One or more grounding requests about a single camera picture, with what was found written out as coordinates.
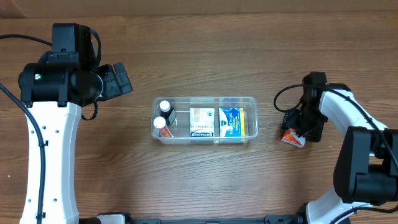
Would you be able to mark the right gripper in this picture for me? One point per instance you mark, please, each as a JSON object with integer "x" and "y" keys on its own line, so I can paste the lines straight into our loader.
{"x": 298, "y": 123}

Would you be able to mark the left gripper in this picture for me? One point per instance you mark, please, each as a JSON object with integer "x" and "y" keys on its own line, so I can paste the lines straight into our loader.
{"x": 115, "y": 80}

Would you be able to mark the red white sachet packet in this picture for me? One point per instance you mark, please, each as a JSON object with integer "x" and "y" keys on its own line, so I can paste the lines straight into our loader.
{"x": 291, "y": 137}

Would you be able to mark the dark bottle white cap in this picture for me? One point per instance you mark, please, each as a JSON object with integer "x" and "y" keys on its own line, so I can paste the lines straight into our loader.
{"x": 167, "y": 112}

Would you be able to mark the orange pill bottle white cap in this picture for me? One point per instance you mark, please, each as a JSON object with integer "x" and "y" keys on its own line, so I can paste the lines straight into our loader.
{"x": 160, "y": 124}

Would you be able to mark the blue yellow VapoDrops box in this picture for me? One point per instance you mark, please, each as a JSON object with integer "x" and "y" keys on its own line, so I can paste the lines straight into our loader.
{"x": 232, "y": 123}

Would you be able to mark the white blue Hansaplast box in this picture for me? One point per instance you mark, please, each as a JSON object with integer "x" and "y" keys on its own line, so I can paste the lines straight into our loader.
{"x": 202, "y": 122}

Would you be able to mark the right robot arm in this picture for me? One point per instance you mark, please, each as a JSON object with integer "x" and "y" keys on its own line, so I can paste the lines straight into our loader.
{"x": 365, "y": 175}

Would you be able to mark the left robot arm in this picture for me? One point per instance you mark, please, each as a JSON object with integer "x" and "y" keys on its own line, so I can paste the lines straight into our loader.
{"x": 54, "y": 91}

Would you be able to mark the clear plastic container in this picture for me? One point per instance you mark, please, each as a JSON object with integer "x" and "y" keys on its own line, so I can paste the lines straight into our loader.
{"x": 180, "y": 128}

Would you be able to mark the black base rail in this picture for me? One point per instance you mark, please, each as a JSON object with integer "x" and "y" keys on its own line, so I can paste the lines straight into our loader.
{"x": 125, "y": 218}

